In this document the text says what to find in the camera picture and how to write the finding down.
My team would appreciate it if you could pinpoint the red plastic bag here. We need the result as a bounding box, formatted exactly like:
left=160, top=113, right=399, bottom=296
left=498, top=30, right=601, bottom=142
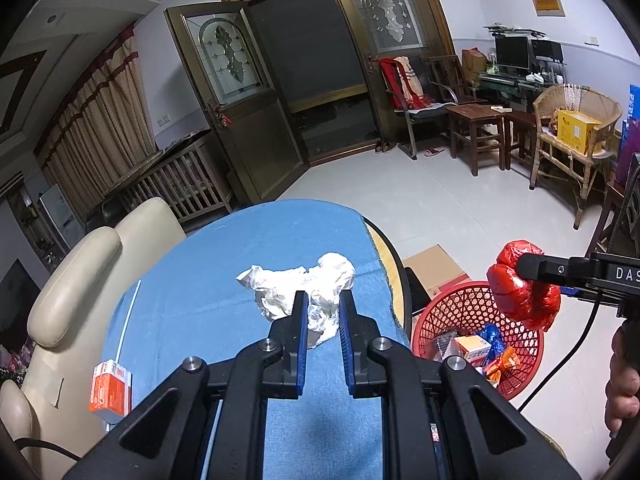
left=486, top=240, right=561, bottom=332

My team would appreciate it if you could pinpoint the white paper ball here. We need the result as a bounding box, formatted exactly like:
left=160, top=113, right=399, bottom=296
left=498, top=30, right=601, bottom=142
left=235, top=251, right=357, bottom=350

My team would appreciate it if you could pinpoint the operator right hand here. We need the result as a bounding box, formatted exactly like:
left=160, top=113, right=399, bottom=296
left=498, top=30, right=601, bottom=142
left=603, top=320, right=640, bottom=466

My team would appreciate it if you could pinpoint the round wooden table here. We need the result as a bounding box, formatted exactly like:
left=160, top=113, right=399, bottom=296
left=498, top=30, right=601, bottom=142
left=363, top=218, right=412, bottom=344

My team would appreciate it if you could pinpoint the blue snack wrapper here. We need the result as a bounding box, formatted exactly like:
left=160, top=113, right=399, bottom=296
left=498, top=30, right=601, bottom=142
left=475, top=323, right=506, bottom=366

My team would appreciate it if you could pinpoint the wicker armchair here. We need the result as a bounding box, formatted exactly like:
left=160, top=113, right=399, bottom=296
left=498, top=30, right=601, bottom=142
left=529, top=84, right=623, bottom=229

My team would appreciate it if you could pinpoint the orange plastic bag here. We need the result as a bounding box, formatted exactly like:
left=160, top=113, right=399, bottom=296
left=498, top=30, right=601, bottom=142
left=484, top=346, right=521, bottom=388

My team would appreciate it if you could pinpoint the red plastic mesh basket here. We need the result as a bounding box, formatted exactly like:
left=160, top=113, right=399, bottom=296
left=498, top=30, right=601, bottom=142
left=411, top=281, right=544, bottom=400

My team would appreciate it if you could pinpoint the white orange medicine box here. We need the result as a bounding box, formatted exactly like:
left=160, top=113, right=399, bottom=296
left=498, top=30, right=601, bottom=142
left=454, top=335, right=491, bottom=367

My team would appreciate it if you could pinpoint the brown cardboard box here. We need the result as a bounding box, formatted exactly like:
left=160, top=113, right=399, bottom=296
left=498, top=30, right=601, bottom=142
left=404, top=244, right=471, bottom=299

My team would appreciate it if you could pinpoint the yellow cardboard box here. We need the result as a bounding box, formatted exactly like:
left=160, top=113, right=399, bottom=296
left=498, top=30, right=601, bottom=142
left=556, top=110, right=601, bottom=154

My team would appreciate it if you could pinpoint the white drinking straw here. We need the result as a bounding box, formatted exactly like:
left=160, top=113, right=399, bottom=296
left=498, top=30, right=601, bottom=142
left=115, top=278, right=142, bottom=363

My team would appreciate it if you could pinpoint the orange white small carton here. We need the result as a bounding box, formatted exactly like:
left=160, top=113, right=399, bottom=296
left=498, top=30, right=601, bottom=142
left=89, top=360, right=132, bottom=425

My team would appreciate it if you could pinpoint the dark wooden stool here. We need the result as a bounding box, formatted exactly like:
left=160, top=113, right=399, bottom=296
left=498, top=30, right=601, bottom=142
left=447, top=103, right=506, bottom=177

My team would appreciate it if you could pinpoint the glass computer desk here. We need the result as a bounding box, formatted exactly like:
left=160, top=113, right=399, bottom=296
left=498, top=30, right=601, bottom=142
left=478, top=72, right=553, bottom=107

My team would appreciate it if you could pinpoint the cream leather sofa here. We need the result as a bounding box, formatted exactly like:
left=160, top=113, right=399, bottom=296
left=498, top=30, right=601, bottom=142
left=1, top=197, right=186, bottom=479

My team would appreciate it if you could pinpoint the wooden slatted crib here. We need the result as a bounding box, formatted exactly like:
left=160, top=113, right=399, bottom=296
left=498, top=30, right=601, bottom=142
left=105, top=129, right=233, bottom=223

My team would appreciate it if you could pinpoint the computer monitor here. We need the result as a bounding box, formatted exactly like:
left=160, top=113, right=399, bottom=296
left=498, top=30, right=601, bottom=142
left=495, top=36, right=530, bottom=70

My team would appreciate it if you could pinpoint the dark wooden armchair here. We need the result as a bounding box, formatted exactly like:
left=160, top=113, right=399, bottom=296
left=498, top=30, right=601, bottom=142
left=428, top=55, right=483, bottom=104

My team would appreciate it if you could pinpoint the metal chair with red cloth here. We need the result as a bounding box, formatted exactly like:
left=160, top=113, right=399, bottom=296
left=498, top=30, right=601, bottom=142
left=378, top=56, right=449, bottom=160

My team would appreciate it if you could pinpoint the beige striped curtain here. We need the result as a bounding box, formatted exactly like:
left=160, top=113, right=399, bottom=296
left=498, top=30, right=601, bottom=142
left=35, top=26, right=157, bottom=219

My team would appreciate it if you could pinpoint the closed wooden glass door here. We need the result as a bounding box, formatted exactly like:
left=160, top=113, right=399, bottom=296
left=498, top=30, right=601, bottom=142
left=337, top=0, right=454, bottom=142

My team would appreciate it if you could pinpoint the open wooden glass door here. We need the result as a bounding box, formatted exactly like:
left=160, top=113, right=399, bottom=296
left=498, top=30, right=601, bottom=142
left=165, top=2, right=308, bottom=204

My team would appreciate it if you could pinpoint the black cable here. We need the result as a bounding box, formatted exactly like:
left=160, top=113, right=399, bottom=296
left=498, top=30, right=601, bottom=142
left=516, top=288, right=601, bottom=413

